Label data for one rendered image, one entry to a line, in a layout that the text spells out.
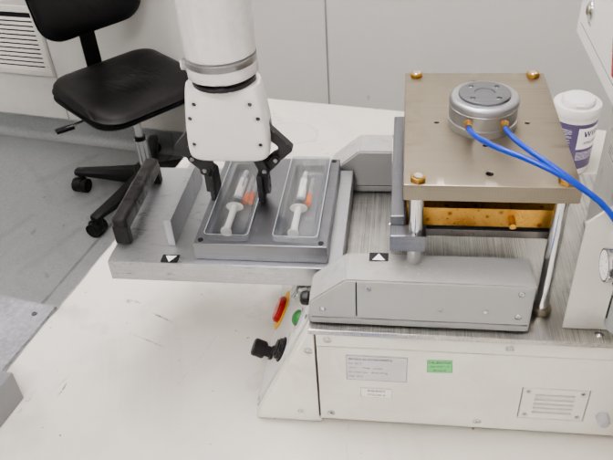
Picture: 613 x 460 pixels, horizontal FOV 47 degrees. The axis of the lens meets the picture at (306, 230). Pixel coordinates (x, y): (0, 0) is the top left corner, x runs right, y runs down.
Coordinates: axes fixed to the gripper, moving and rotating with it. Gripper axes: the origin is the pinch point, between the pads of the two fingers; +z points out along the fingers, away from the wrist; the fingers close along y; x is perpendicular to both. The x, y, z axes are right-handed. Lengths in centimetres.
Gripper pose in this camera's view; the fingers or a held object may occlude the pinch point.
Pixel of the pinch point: (238, 184)
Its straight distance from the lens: 92.2
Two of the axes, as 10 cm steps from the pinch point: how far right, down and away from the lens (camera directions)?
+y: 9.9, 0.3, -1.3
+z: 0.6, 7.9, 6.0
